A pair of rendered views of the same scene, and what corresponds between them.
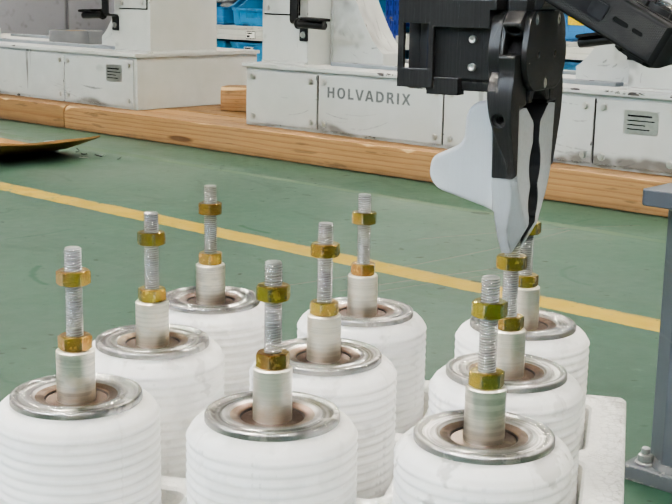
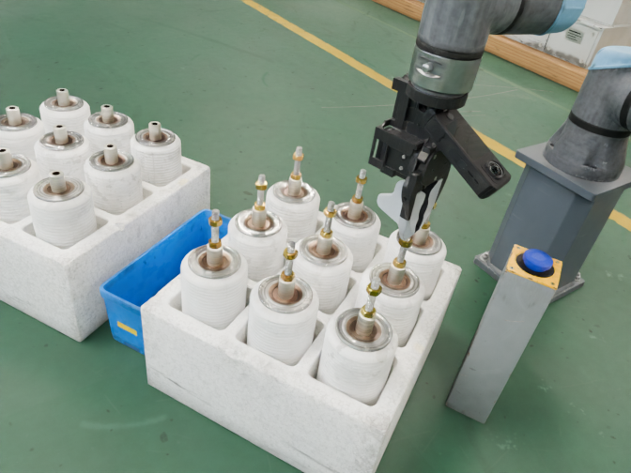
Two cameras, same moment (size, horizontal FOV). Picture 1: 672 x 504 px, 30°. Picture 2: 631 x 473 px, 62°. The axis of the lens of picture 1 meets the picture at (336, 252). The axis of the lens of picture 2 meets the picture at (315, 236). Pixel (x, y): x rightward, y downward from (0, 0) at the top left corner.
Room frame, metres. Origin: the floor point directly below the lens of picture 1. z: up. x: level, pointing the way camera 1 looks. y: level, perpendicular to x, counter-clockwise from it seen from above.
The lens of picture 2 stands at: (0.13, -0.07, 0.75)
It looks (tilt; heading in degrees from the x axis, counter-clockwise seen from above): 36 degrees down; 9
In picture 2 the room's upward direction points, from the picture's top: 9 degrees clockwise
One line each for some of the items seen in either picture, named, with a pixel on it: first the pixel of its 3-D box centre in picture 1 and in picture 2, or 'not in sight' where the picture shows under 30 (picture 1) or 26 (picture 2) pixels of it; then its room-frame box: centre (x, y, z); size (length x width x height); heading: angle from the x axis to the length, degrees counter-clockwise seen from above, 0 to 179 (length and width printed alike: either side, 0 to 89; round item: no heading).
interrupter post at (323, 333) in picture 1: (323, 338); (324, 243); (0.77, 0.01, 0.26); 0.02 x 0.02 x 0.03
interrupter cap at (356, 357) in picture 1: (323, 357); (323, 250); (0.77, 0.01, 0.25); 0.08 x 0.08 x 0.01
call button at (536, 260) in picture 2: not in sight; (536, 262); (0.78, -0.29, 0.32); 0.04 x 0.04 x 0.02
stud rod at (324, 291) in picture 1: (324, 280); (328, 223); (0.77, 0.01, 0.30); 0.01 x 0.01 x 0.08
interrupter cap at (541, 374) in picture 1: (506, 373); (394, 280); (0.74, -0.11, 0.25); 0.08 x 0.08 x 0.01
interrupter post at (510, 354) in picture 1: (507, 353); (396, 273); (0.74, -0.11, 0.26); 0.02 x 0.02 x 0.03
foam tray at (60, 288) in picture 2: not in sight; (74, 212); (0.89, 0.54, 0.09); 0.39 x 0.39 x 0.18; 78
